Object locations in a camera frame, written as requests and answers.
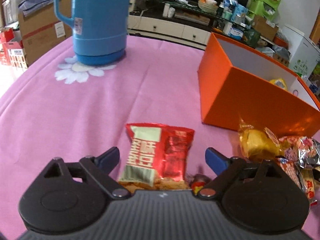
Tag brown cardboard box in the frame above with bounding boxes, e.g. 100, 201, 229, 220
18, 4, 72, 65

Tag green stacked storage bins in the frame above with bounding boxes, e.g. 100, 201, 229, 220
247, 0, 282, 21

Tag red orange snack packet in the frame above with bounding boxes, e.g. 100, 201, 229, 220
276, 157, 318, 206

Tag golden snack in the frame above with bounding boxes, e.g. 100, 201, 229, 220
238, 119, 284, 163

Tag blue thermos jug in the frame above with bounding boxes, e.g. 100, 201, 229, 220
54, 0, 130, 66

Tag silver pink snack packet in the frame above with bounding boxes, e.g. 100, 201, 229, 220
278, 135, 320, 169

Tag white mini fridge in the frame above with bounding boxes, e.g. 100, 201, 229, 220
281, 25, 319, 78

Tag red bean snack bag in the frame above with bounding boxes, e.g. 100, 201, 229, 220
118, 123, 195, 193

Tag white tv cabinet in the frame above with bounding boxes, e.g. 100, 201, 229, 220
128, 15, 210, 50

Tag yellow snack bag in box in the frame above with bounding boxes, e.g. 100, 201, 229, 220
269, 78, 288, 91

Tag small red candy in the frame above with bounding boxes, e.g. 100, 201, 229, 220
190, 174, 211, 195

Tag pink floral tablecloth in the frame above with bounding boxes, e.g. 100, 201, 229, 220
0, 35, 320, 240

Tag fruit bowl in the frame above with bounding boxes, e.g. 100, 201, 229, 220
198, 0, 218, 14

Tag orange storage box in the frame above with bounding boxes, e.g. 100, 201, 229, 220
197, 34, 319, 137

